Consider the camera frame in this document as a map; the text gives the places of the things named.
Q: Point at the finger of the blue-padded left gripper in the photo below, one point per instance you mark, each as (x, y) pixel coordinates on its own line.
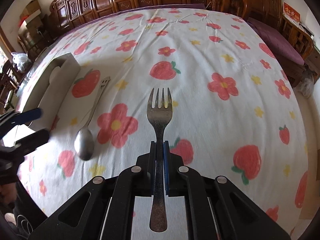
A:
(26, 117)

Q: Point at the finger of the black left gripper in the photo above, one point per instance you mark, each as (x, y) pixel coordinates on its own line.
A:
(31, 142)

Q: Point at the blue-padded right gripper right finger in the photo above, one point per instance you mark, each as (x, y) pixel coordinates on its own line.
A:
(167, 161)

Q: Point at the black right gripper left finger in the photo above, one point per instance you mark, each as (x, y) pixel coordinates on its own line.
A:
(151, 171)

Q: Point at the steel fork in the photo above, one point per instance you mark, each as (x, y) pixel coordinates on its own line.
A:
(159, 114)

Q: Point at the grey metal tray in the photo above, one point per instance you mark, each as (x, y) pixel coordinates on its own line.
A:
(48, 91)

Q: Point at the white plastic bag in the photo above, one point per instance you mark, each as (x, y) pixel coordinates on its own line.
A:
(21, 60)

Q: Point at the strawberry flower print tablecloth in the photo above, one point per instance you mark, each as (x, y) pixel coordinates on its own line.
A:
(234, 111)

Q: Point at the cardboard boxes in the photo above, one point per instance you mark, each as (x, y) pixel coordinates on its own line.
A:
(31, 29)

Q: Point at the carved wooden chair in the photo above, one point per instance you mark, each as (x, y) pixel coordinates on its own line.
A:
(240, 8)

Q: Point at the wooden side cabinet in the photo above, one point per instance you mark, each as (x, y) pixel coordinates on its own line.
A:
(298, 38)

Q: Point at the red box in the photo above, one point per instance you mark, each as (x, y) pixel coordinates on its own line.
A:
(291, 13)

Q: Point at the steel spoon smiley handle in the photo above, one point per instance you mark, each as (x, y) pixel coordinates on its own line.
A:
(84, 142)

